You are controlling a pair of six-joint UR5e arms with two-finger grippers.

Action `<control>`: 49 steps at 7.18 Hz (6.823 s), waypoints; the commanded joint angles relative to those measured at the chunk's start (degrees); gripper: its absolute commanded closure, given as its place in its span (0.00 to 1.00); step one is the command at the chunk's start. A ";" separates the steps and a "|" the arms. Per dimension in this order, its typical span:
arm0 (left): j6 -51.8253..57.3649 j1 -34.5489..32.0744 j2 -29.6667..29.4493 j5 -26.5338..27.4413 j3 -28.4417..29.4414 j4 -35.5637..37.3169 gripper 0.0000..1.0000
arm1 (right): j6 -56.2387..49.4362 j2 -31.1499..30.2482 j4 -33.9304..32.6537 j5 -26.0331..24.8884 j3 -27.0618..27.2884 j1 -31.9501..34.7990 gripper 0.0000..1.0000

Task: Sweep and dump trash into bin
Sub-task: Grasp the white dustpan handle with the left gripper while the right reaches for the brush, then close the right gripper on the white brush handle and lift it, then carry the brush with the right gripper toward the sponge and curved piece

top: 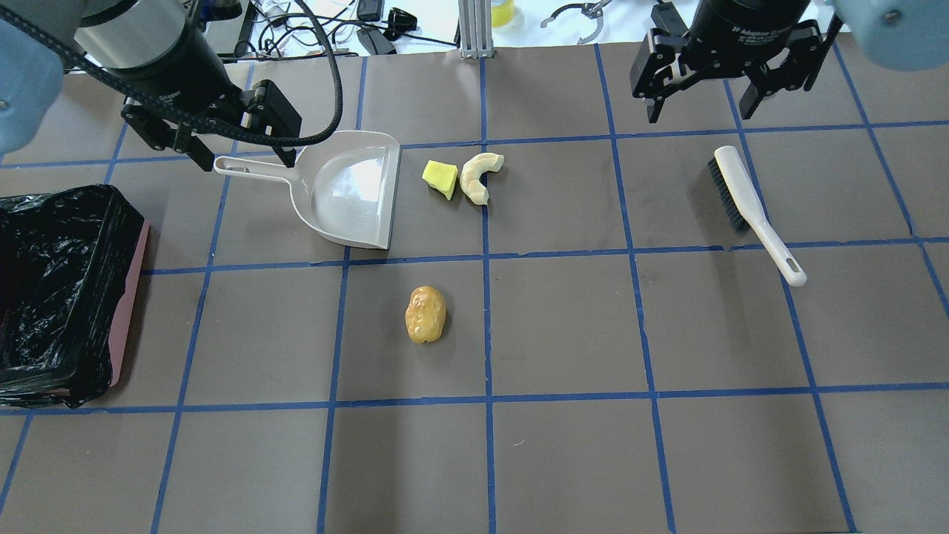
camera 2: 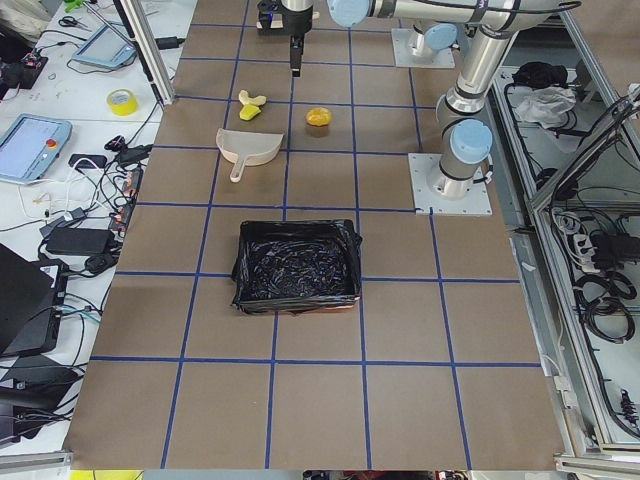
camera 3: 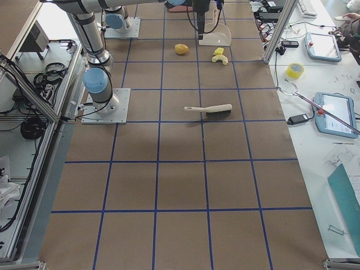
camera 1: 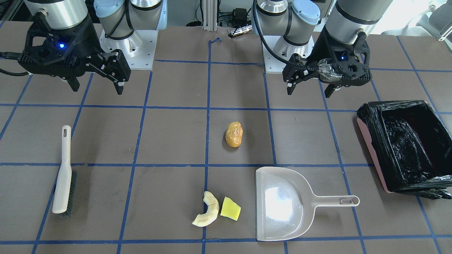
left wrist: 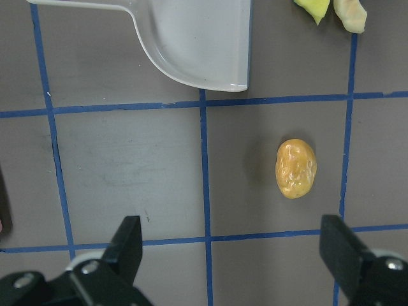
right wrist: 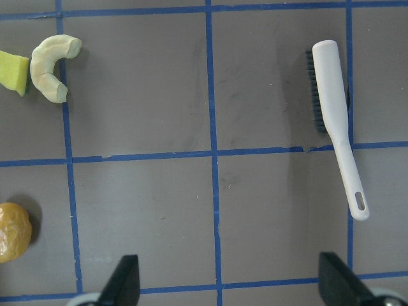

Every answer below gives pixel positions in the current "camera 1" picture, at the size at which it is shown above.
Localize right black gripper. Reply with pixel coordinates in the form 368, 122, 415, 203
18, 14, 131, 95

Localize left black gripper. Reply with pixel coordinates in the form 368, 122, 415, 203
282, 31, 372, 98

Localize yellow-brown potato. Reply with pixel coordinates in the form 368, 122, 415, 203
225, 122, 243, 148

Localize beige hand brush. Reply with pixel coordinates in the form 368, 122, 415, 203
52, 125, 77, 218

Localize beige plastic dustpan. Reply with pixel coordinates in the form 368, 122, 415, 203
255, 166, 360, 241

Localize yellow sponge piece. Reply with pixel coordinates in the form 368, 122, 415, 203
220, 196, 242, 221

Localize pale curved peel piece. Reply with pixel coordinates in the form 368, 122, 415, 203
192, 191, 219, 227

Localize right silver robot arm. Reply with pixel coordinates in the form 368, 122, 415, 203
17, 0, 167, 95

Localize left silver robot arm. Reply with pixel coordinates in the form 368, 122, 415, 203
251, 0, 391, 98

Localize pink bin with black bag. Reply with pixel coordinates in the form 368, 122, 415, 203
357, 100, 452, 200

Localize black power adapter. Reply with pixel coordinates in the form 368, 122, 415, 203
231, 8, 248, 26

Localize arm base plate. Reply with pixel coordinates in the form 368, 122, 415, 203
262, 37, 315, 74
100, 30, 159, 70

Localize aluminium frame post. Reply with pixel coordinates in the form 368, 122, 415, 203
201, 0, 219, 32

